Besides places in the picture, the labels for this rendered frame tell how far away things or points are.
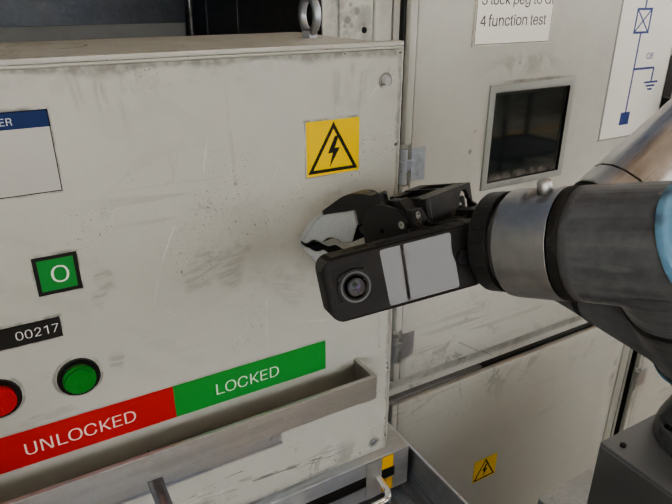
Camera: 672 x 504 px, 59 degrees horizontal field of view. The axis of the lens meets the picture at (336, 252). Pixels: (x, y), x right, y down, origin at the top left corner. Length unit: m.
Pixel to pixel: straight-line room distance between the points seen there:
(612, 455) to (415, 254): 0.58
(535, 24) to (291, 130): 0.52
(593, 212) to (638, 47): 0.81
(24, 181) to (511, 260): 0.34
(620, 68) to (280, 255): 0.75
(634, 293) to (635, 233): 0.04
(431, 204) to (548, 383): 0.90
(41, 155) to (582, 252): 0.37
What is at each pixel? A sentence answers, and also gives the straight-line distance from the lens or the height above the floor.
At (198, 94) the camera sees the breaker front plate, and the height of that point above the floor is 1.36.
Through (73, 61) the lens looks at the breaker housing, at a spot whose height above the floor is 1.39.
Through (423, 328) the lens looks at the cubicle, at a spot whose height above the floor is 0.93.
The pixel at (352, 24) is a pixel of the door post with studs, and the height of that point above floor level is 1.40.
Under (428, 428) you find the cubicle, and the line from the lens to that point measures 1.13.
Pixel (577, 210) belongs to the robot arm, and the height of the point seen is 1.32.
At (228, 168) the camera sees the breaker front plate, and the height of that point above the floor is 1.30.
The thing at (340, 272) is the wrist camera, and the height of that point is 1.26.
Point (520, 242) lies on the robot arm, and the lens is 0.39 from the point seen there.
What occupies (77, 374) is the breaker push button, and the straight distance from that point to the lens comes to 0.54.
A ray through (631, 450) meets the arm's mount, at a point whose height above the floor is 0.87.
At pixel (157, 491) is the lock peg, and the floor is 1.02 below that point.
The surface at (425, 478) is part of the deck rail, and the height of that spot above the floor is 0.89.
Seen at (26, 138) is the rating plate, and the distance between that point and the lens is 0.48.
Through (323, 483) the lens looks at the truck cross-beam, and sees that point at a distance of 0.73.
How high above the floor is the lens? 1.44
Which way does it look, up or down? 24 degrees down
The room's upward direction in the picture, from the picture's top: straight up
